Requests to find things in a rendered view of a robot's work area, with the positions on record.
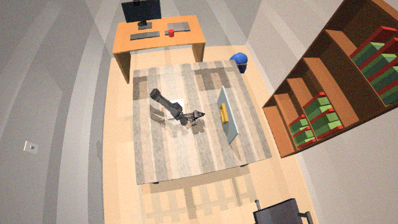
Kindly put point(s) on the gold picture frame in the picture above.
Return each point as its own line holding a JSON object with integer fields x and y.
{"x": 224, "y": 114}

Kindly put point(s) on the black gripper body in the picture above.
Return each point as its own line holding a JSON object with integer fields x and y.
{"x": 192, "y": 115}

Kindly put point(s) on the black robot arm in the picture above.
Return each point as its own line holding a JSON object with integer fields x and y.
{"x": 174, "y": 108}

